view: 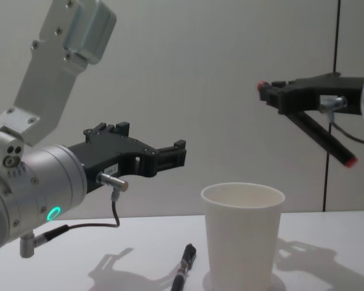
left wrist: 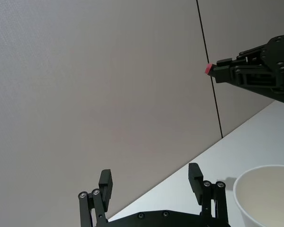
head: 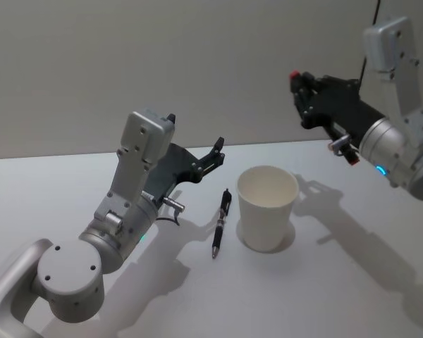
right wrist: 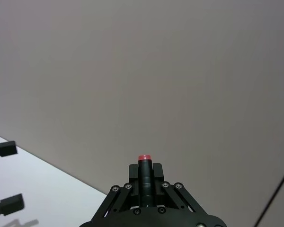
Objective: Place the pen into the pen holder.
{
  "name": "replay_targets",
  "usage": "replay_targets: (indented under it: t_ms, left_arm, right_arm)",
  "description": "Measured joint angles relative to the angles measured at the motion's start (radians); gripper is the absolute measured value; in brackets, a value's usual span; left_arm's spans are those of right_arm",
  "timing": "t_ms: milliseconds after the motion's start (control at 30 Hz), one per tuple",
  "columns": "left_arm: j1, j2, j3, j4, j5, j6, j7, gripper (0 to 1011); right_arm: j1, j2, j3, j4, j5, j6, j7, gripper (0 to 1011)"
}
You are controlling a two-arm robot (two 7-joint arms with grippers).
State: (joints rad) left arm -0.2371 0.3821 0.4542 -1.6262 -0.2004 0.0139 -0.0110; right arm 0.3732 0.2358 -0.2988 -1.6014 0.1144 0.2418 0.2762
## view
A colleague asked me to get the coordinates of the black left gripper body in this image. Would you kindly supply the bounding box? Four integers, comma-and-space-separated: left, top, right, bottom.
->
67, 122, 158, 195

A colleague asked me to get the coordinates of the dark left gripper cable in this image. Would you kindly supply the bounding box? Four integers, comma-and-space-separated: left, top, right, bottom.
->
19, 171, 130, 259

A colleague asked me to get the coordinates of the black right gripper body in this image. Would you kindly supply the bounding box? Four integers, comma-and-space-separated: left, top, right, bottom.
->
279, 72, 364, 116

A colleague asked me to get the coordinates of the dark gripper cable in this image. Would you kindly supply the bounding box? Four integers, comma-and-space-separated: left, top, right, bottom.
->
319, 96, 364, 144
19, 171, 130, 259

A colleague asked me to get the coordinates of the dark right gripper cable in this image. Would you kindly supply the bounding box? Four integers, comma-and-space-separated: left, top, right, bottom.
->
319, 96, 364, 144

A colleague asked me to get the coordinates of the white paper cup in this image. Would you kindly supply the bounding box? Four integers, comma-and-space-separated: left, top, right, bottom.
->
200, 181, 286, 291

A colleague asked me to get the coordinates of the black marker with red ends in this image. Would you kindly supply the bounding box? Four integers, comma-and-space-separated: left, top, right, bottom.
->
257, 80, 359, 169

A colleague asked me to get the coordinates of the black pen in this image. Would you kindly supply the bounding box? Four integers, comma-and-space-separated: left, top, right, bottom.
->
169, 242, 198, 291

